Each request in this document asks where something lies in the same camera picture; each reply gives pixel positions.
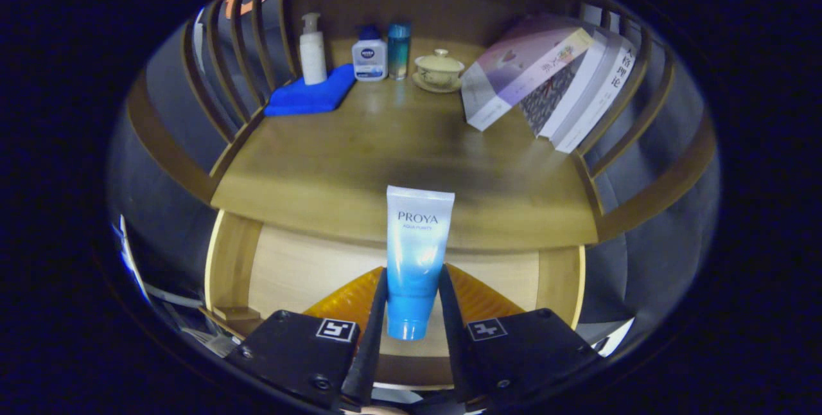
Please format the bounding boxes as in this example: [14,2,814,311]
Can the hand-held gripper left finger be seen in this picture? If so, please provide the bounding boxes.
[225,266,389,411]

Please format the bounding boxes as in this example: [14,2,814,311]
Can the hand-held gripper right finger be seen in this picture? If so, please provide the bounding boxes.
[438,263,603,406]

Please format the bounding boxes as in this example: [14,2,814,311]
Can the wooden drawer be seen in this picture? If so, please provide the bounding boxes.
[204,209,586,390]

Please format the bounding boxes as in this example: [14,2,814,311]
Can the blue white cosmetic tube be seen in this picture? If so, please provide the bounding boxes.
[385,185,455,341]

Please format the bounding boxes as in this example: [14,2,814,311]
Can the wooden countertop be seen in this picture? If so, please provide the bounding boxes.
[212,39,598,252]

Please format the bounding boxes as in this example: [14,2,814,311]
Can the wooden cabinet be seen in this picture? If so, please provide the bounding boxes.
[125,0,719,245]

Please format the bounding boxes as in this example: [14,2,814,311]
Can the black backdrop cloth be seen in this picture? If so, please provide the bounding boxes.
[106,0,720,339]

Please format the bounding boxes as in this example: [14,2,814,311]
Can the dark patterned book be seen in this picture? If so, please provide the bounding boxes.
[519,65,582,137]

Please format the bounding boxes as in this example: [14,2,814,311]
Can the blue folded cloth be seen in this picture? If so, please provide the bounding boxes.
[264,64,357,117]

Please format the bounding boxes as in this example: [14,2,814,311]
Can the white book black lettering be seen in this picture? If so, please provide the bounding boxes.
[554,35,638,154]

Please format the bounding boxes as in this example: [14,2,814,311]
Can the plain white book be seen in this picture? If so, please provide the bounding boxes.
[538,31,609,141]

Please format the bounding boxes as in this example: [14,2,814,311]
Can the purple white book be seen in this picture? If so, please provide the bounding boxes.
[461,15,595,132]

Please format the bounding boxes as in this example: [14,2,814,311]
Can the beige lidded teacup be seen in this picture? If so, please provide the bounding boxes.
[412,49,465,94]

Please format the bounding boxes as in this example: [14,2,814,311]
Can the white spray bottle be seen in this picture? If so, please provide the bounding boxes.
[299,12,328,86]

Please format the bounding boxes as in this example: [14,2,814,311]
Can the white lotion bottle blue cap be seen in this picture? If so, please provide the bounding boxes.
[351,24,388,82]

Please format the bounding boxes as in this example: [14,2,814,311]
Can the teal glass bottle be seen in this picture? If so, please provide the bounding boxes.
[387,21,412,80]

